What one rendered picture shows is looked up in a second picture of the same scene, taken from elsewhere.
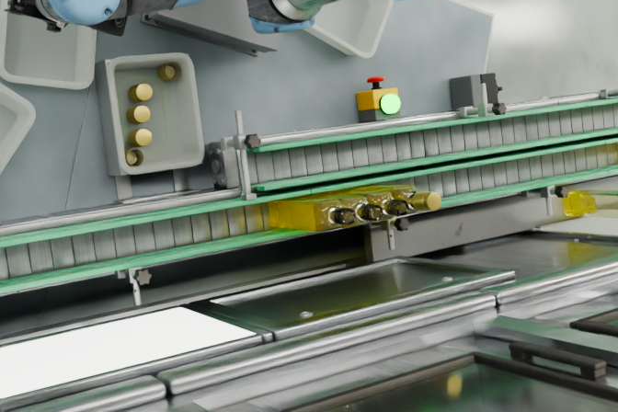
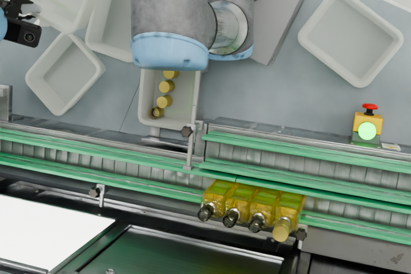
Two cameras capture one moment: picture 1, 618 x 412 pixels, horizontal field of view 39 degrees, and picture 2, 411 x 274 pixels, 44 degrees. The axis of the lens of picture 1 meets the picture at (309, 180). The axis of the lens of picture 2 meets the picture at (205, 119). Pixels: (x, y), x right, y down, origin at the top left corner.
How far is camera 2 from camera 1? 112 cm
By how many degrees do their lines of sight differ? 44
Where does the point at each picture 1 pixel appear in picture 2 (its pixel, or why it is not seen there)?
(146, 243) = (133, 170)
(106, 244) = (109, 161)
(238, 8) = not seen: hidden behind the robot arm
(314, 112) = (311, 117)
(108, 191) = (147, 128)
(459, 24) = not seen: outside the picture
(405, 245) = (334, 248)
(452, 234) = (388, 259)
